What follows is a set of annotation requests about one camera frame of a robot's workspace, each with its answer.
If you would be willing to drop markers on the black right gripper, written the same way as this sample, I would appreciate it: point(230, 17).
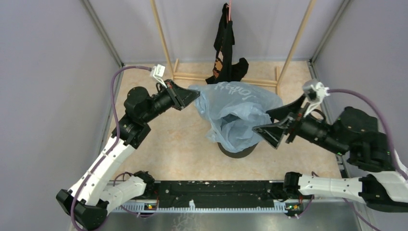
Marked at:
point(272, 133)

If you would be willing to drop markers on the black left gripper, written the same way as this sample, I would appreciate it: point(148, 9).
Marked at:
point(180, 96)

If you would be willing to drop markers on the light blue trash bag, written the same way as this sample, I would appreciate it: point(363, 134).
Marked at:
point(233, 109)

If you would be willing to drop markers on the black plastic trash bin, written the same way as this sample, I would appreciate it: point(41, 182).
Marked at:
point(242, 154)

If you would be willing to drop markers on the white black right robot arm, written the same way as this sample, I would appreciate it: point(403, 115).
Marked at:
point(354, 133)

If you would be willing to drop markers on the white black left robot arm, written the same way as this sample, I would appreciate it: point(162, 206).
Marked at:
point(89, 201)

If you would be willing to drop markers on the wooden clothes rack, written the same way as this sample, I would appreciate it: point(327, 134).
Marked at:
point(279, 72)

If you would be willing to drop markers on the black printed t-shirt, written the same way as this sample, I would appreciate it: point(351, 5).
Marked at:
point(224, 70)

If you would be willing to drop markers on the pink clothes hanger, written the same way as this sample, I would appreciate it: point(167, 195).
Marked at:
point(226, 12)

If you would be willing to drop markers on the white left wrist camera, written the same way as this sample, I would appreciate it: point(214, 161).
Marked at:
point(157, 73)

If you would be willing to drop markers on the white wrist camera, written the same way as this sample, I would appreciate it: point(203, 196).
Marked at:
point(315, 92)
point(157, 73)

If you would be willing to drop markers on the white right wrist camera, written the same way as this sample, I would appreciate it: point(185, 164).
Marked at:
point(315, 92)

